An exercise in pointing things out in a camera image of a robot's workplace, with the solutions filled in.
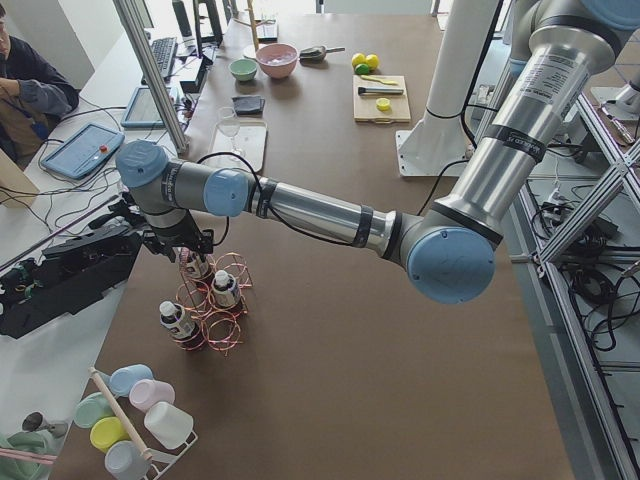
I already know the yellow knife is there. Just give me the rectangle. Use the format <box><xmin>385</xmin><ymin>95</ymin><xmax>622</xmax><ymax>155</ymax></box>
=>
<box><xmin>360</xmin><ymin>75</ymin><xmax>399</xmax><ymax>86</ymax></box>

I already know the green plastic cup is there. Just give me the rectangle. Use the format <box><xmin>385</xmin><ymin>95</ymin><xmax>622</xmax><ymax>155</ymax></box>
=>
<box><xmin>74</xmin><ymin>392</ymin><xmax>114</xmax><ymax>429</ymax></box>

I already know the yellow plastic cup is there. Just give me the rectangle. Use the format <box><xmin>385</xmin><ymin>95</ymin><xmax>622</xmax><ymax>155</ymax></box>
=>
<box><xmin>90</xmin><ymin>416</ymin><xmax>130</xmax><ymax>453</ymax></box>

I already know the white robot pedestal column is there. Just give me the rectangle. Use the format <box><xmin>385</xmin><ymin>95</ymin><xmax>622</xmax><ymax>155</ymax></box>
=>
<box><xmin>396</xmin><ymin>0</ymin><xmax>502</xmax><ymax>177</ymax></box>

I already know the yellow lemon half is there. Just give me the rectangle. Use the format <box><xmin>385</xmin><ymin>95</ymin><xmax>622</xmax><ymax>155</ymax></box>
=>
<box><xmin>376</xmin><ymin>98</ymin><xmax>391</xmax><ymax>111</ymax></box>

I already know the steel muddler bar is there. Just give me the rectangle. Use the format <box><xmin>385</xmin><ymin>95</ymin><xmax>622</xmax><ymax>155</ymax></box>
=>
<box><xmin>357</xmin><ymin>86</ymin><xmax>404</xmax><ymax>96</ymax></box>

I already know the blue plastic cup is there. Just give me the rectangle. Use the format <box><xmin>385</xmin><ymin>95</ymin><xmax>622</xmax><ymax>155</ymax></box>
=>
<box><xmin>109</xmin><ymin>364</ymin><xmax>154</xmax><ymax>397</ymax></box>

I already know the blue teach pendant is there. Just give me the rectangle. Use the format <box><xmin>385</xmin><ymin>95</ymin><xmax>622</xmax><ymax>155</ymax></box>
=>
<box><xmin>120</xmin><ymin>86</ymin><xmax>164</xmax><ymax>129</ymax></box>
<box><xmin>42</xmin><ymin>123</ymin><xmax>125</xmax><ymax>180</ymax></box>

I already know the seated person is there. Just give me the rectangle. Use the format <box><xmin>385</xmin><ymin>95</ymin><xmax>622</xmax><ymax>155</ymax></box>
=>
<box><xmin>1</xmin><ymin>9</ymin><xmax>79</xmax><ymax>169</ymax></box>

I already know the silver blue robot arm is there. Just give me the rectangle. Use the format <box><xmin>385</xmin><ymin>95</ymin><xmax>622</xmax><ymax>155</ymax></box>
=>
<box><xmin>115</xmin><ymin>1</ymin><xmax>627</xmax><ymax>304</ymax></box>
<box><xmin>509</xmin><ymin>0</ymin><xmax>639</xmax><ymax>91</ymax></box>

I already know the dark tea bottle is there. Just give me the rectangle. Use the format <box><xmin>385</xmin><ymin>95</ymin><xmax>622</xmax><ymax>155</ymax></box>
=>
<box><xmin>179</xmin><ymin>247</ymin><xmax>213</xmax><ymax>306</ymax></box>

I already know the copper wire bottle basket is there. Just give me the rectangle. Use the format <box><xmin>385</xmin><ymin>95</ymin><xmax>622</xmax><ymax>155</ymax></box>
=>
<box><xmin>175</xmin><ymin>248</ymin><xmax>253</xmax><ymax>356</ymax></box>

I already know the wooden cutting board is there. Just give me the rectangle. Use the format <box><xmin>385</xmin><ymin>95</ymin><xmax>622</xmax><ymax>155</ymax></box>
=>
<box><xmin>353</xmin><ymin>75</ymin><xmax>411</xmax><ymax>123</ymax></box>

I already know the aluminium frame post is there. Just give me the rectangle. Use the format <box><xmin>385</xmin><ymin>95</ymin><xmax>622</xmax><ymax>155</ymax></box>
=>
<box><xmin>113</xmin><ymin>0</ymin><xmax>189</xmax><ymax>155</ymax></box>

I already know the clear wine glass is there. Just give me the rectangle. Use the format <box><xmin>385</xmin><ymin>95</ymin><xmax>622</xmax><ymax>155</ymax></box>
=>
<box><xmin>217</xmin><ymin>106</ymin><xmax>245</xmax><ymax>156</ymax></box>

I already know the wooden cup tree stand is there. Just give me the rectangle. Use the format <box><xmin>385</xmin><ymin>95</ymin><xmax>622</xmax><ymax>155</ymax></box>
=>
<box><xmin>235</xmin><ymin>0</ymin><xmax>268</xmax><ymax>59</ymax></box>

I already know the steel ice scoop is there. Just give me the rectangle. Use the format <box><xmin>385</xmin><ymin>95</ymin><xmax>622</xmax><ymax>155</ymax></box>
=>
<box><xmin>299</xmin><ymin>45</ymin><xmax>346</xmax><ymax>63</ymax></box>

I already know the green bowl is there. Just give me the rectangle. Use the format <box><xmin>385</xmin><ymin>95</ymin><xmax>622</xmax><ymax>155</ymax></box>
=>
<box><xmin>229</xmin><ymin>58</ymin><xmax>258</xmax><ymax>82</ymax></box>

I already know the black keyboard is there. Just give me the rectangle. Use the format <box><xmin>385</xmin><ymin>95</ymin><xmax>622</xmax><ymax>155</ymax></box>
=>
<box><xmin>150</xmin><ymin>37</ymin><xmax>178</xmax><ymax>83</ymax></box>

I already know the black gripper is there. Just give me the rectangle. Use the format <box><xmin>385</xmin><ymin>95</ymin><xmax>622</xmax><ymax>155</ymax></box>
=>
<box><xmin>142</xmin><ymin>209</ymin><xmax>214</xmax><ymax>258</ymax></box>

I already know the white plastic cup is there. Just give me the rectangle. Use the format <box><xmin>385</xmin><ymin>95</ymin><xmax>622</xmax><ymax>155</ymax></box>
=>
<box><xmin>144</xmin><ymin>401</ymin><xmax>194</xmax><ymax>450</ymax></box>

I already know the cream rabbit tray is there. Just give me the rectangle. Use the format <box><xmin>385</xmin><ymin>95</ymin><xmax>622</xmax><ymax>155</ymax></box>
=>
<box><xmin>203</xmin><ymin>119</ymin><xmax>268</xmax><ymax>173</ymax></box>

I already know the grey folded cloth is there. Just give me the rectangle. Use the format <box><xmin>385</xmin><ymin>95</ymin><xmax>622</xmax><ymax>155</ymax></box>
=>
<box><xmin>232</xmin><ymin>95</ymin><xmax>265</xmax><ymax>116</ymax></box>

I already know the pink plastic cup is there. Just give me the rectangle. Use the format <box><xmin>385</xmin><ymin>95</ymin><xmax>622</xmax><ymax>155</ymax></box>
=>
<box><xmin>128</xmin><ymin>379</ymin><xmax>175</xmax><ymax>412</ymax></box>

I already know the grey plastic cup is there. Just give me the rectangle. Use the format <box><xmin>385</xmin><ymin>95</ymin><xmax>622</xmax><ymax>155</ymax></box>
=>
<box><xmin>104</xmin><ymin>440</ymin><xmax>151</xmax><ymax>480</ymax></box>

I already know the pink bowl of ice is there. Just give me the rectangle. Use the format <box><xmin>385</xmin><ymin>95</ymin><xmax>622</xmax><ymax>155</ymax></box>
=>
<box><xmin>256</xmin><ymin>43</ymin><xmax>299</xmax><ymax>79</ymax></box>

